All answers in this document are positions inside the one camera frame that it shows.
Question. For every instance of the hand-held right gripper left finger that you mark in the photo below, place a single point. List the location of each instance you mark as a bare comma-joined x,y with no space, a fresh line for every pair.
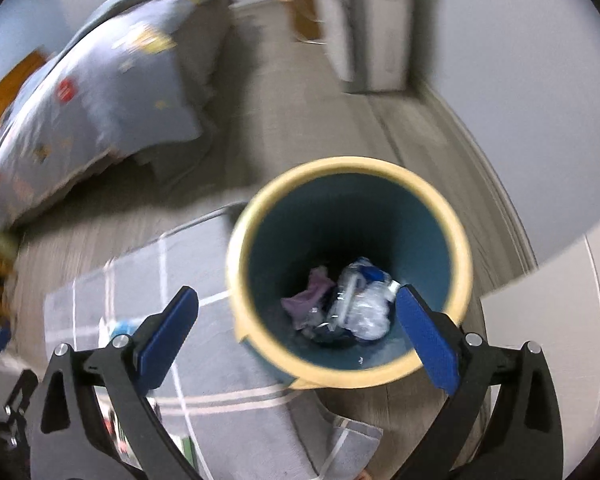
167,340

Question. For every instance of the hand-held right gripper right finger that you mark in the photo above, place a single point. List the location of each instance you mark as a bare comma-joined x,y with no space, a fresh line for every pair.
427,340

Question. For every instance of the clear plastic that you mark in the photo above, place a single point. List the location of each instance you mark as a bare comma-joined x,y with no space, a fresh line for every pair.
365,302

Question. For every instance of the purple wrapper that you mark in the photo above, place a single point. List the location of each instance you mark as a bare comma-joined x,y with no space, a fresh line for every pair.
307,297

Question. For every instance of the teal bin with yellow rim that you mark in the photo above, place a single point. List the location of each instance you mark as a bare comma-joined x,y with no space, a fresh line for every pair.
350,167

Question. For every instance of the blue face mask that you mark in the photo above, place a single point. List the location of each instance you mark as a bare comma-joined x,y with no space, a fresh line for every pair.
122,330

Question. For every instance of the grey checked mat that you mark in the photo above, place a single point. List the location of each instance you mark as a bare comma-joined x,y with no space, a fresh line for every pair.
240,440

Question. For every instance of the white furniture panel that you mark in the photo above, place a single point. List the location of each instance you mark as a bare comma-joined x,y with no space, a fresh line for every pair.
555,335

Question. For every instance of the wooden bed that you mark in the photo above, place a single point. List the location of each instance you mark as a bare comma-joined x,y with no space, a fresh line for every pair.
10,90

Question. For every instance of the bed with blue duvet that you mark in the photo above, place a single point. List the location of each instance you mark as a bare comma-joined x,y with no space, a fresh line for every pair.
105,85

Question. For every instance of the grey bed sheet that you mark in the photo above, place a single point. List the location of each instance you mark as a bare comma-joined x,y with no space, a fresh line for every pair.
205,50

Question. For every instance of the white air purifier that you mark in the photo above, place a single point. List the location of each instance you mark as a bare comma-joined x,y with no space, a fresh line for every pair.
370,35

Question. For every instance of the wooden cabinet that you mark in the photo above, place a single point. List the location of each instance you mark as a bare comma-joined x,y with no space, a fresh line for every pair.
302,5

